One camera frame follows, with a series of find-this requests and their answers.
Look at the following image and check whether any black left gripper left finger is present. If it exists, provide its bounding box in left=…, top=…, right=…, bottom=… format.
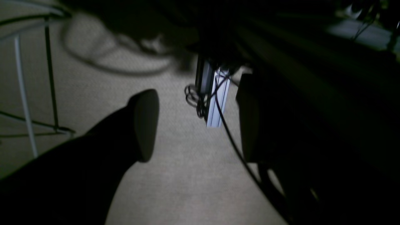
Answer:
left=1, top=89, right=160, bottom=225

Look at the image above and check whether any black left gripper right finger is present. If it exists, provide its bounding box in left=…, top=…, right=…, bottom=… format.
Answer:
left=236, top=73, right=400, bottom=225

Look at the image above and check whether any white metal stand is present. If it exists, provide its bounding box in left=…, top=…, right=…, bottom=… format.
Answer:
left=0, top=0, right=75, bottom=158

